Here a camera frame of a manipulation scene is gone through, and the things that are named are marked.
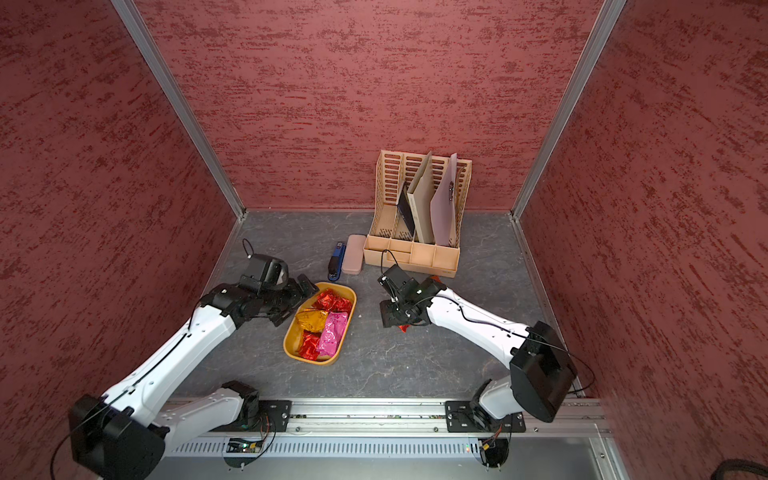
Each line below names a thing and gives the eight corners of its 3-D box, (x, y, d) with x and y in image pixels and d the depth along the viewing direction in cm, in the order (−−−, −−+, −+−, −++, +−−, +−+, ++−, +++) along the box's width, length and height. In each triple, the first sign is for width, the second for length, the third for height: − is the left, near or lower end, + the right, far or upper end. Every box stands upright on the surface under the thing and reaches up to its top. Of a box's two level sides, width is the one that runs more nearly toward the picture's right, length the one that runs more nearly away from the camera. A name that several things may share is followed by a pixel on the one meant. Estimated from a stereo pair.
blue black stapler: (327, 280, 102) (325, 274, 99) (336, 247, 112) (334, 241, 109) (338, 281, 102) (336, 275, 99) (346, 248, 112) (344, 241, 108)
